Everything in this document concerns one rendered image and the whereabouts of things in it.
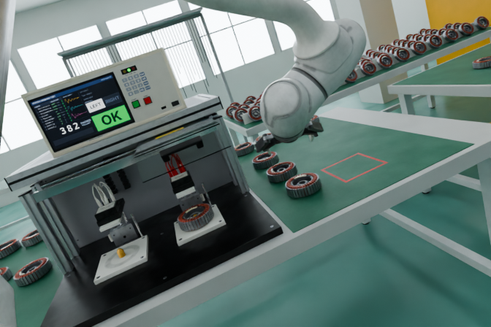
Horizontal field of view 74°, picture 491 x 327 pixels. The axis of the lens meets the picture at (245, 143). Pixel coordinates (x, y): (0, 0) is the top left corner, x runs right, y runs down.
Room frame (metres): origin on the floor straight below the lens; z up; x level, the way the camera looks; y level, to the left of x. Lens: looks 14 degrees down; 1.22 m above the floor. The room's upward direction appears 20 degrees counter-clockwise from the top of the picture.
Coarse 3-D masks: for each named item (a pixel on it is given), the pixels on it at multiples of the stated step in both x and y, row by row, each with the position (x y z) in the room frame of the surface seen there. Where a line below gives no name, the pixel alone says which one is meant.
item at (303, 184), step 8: (296, 176) 1.02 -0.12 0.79; (304, 176) 1.00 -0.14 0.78; (312, 176) 0.98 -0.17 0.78; (288, 184) 0.98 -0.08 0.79; (296, 184) 1.00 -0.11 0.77; (304, 184) 0.96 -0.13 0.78; (312, 184) 0.92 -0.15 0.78; (320, 184) 0.95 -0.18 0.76; (288, 192) 0.96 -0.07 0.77; (296, 192) 0.93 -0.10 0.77; (304, 192) 0.93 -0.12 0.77; (312, 192) 0.92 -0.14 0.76
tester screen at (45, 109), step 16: (96, 80) 1.05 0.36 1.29; (112, 80) 1.06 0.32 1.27; (48, 96) 1.03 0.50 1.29; (64, 96) 1.03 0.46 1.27; (80, 96) 1.04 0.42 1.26; (96, 96) 1.05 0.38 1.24; (48, 112) 1.02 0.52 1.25; (64, 112) 1.03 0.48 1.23; (80, 112) 1.04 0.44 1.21; (96, 112) 1.05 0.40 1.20; (128, 112) 1.06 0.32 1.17; (48, 128) 1.02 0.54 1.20; (80, 128) 1.03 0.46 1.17; (96, 128) 1.04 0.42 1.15; (64, 144) 1.02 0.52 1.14
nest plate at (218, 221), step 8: (216, 208) 1.00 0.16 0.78; (216, 216) 0.94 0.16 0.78; (176, 224) 0.99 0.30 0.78; (208, 224) 0.91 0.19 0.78; (216, 224) 0.89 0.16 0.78; (224, 224) 0.89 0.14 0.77; (176, 232) 0.93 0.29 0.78; (184, 232) 0.91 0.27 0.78; (192, 232) 0.89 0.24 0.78; (200, 232) 0.88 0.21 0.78; (184, 240) 0.87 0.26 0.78
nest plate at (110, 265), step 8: (136, 240) 0.98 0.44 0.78; (144, 240) 0.96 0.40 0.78; (128, 248) 0.94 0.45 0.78; (136, 248) 0.92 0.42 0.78; (144, 248) 0.90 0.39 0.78; (104, 256) 0.94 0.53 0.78; (112, 256) 0.93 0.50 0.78; (128, 256) 0.89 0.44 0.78; (136, 256) 0.87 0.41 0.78; (144, 256) 0.85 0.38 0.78; (104, 264) 0.89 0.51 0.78; (112, 264) 0.87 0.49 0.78; (120, 264) 0.86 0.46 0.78; (128, 264) 0.84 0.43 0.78; (136, 264) 0.84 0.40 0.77; (96, 272) 0.86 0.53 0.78; (104, 272) 0.84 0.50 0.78; (112, 272) 0.83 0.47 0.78; (120, 272) 0.83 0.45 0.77; (96, 280) 0.82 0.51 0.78; (104, 280) 0.82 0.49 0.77
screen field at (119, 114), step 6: (114, 108) 1.06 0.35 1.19; (120, 108) 1.06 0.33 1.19; (102, 114) 1.05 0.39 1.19; (108, 114) 1.05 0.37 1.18; (114, 114) 1.06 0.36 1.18; (120, 114) 1.06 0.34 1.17; (126, 114) 1.06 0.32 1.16; (96, 120) 1.04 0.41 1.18; (102, 120) 1.05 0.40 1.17; (108, 120) 1.05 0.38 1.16; (114, 120) 1.05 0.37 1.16; (120, 120) 1.06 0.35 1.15; (126, 120) 1.06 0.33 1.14; (96, 126) 1.04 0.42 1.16; (102, 126) 1.05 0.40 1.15; (108, 126) 1.05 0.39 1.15
